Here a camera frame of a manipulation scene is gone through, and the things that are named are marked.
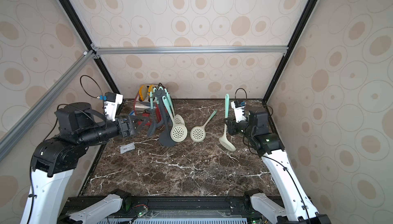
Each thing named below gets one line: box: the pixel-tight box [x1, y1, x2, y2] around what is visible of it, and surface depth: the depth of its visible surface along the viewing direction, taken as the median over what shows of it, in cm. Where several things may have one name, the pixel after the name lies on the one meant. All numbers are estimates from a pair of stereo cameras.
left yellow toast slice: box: [138, 84, 149, 102], surface depth 100 cm
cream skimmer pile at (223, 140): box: [218, 93, 237, 152], surface depth 73 cm
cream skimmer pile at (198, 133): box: [189, 109, 218, 143], surface depth 99 cm
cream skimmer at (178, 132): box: [162, 95, 188, 143], surface depth 87 cm
